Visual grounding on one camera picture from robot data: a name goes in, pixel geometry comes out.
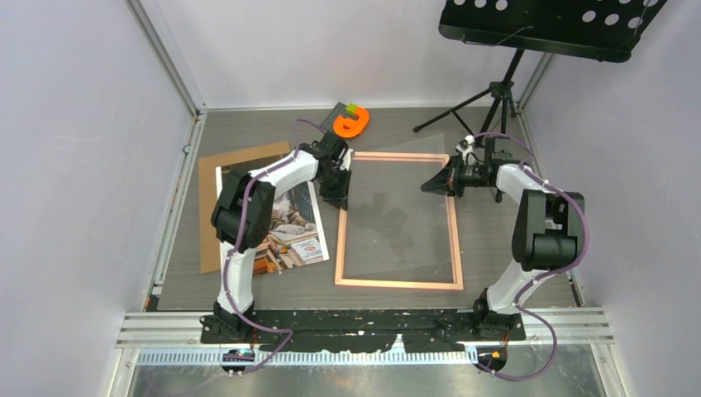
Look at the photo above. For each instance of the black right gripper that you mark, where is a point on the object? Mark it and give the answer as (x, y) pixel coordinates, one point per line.
(447, 180)

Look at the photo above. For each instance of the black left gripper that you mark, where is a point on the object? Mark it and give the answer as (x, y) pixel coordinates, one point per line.
(339, 198)

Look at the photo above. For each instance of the pink wooden picture frame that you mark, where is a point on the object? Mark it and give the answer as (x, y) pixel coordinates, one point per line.
(456, 265)

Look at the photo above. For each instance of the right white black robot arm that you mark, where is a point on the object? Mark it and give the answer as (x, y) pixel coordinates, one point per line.
(548, 236)

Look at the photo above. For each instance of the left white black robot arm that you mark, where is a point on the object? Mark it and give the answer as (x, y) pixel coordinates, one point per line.
(244, 209)

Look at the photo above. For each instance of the cat and books photo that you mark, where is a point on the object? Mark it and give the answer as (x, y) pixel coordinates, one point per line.
(295, 236)

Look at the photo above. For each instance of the grey building plate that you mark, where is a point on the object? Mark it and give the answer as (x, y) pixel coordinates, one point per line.
(328, 121)

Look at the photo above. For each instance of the green toy brick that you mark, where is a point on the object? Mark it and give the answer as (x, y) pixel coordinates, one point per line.
(350, 111)

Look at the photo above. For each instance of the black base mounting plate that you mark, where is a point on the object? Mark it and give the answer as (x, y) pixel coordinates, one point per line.
(364, 331)

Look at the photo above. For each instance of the black music stand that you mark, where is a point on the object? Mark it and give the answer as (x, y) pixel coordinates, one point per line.
(605, 31)

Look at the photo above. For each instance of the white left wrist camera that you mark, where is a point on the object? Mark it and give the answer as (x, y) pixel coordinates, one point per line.
(346, 160)

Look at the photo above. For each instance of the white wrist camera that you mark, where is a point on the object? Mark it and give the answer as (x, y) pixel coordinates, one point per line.
(465, 149)
(346, 160)

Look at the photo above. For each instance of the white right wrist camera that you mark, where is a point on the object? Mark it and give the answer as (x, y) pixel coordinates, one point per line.
(465, 149)

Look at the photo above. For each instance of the aluminium rail front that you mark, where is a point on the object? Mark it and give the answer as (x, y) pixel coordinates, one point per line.
(174, 337)

